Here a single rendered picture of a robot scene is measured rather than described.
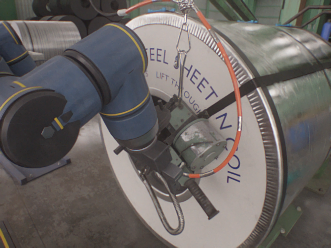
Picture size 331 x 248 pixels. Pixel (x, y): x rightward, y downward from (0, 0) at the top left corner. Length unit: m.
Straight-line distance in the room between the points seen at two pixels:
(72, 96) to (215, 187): 0.72
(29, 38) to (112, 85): 5.31
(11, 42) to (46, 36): 4.71
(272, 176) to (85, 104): 0.61
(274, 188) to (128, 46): 0.61
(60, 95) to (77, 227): 1.58
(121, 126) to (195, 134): 0.33
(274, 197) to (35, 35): 5.41
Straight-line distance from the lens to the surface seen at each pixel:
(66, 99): 0.33
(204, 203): 0.75
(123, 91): 0.39
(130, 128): 0.44
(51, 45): 5.72
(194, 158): 0.71
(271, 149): 0.76
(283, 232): 1.95
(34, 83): 0.34
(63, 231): 1.85
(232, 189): 0.90
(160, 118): 0.53
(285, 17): 5.66
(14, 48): 1.06
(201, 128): 0.73
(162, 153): 0.51
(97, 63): 0.36
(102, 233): 1.78
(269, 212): 0.86
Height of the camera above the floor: 1.32
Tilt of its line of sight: 23 degrees down
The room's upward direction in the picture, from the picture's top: 3 degrees clockwise
